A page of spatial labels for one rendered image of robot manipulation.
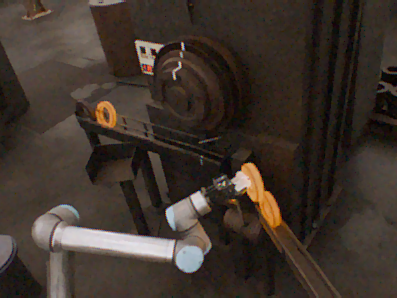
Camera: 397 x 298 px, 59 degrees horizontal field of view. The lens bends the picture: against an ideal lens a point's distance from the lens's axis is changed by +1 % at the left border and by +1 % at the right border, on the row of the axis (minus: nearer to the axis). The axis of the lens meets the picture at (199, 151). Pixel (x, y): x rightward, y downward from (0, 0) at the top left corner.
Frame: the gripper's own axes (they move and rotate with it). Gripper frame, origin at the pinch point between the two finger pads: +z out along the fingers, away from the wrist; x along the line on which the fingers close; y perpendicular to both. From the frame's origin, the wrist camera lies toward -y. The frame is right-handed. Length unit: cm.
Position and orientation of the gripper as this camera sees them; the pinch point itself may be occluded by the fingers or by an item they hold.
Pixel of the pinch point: (252, 178)
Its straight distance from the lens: 141.2
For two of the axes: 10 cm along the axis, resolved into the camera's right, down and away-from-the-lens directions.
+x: -2.9, -5.7, 7.7
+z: 8.7, -4.9, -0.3
